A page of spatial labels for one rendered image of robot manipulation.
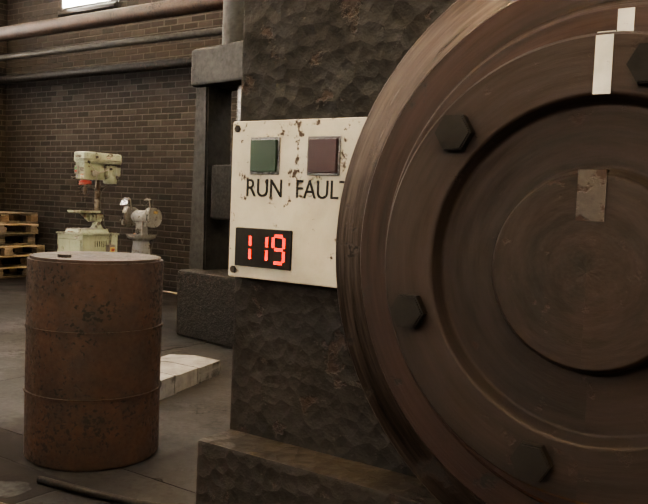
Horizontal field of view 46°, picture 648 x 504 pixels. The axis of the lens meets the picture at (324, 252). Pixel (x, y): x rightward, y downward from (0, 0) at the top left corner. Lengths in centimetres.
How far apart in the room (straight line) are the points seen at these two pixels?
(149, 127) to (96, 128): 99
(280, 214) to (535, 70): 43
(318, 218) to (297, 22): 22
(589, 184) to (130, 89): 972
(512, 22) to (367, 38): 28
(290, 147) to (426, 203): 36
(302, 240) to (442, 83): 31
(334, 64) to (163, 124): 878
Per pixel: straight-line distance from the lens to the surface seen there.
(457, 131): 50
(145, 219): 921
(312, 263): 83
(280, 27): 90
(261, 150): 86
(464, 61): 59
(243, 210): 88
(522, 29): 58
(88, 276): 325
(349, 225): 64
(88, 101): 1069
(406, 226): 52
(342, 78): 84
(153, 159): 969
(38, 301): 338
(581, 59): 49
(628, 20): 53
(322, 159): 81
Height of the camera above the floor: 115
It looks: 4 degrees down
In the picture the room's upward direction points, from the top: 2 degrees clockwise
